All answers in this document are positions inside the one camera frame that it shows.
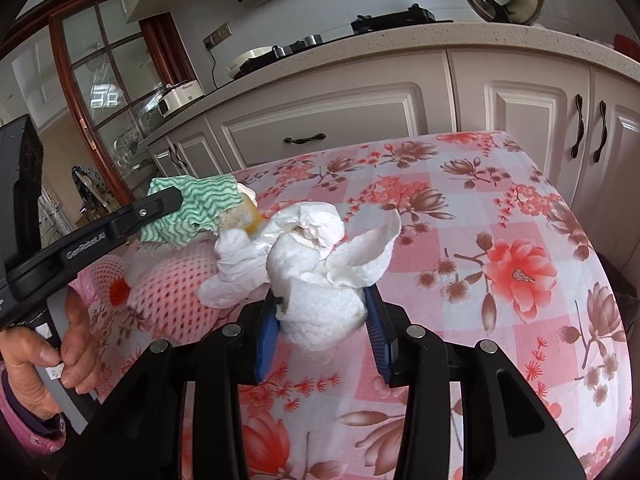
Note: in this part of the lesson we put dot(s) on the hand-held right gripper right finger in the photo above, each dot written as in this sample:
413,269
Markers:
380,345

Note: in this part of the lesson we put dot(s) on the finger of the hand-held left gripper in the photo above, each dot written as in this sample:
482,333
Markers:
150,209

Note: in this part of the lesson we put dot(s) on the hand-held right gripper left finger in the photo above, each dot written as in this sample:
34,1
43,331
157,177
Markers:
265,345

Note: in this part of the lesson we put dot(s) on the green wavy striped cloth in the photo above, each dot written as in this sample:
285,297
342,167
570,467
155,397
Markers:
200,210

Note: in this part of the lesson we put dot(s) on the white tissue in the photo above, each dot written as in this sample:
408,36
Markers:
235,270

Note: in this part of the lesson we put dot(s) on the white paper towel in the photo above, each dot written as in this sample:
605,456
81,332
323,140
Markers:
320,285

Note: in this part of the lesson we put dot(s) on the person's left hand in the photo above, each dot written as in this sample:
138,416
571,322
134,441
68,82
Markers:
30,365

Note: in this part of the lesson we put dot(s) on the black white patterned chair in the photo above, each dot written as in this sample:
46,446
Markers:
90,185

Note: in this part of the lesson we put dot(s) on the pink foam fruit net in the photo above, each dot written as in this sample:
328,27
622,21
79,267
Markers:
170,285

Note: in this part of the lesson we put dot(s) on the white countertop appliance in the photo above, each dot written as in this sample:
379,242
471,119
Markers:
180,97

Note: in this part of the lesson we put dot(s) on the pink floral tablecloth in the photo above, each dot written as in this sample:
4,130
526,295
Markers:
450,210

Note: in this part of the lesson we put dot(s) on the wooden framed glass door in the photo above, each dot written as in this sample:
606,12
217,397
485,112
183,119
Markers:
60,85

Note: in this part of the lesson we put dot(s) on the cream electric pan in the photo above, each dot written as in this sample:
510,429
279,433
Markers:
250,57

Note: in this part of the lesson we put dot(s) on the white kitchen base cabinet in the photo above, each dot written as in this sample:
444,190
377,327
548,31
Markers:
350,105

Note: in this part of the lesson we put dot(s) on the black gas stove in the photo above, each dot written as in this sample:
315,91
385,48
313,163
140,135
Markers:
390,19

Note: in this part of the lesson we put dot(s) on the red container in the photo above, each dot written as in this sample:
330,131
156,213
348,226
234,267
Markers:
627,46

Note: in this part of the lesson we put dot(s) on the wall socket strip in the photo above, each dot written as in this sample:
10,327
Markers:
217,35

